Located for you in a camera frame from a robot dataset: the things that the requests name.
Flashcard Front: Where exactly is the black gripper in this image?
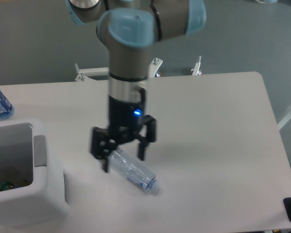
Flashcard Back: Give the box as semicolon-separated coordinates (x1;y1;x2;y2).
90;96;157;173

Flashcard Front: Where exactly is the crushed clear plastic bottle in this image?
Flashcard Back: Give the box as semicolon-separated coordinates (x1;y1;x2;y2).
109;148;160;195

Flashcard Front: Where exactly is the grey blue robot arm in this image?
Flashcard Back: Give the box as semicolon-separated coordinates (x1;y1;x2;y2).
66;0;207;171

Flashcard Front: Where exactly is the white trash can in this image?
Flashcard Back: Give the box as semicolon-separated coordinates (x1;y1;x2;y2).
0;118;69;227

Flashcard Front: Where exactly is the trash inside the can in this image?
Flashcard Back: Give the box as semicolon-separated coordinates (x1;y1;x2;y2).
0;179;32;194

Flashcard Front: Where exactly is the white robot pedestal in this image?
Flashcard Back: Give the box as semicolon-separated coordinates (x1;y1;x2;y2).
74;57;163;82

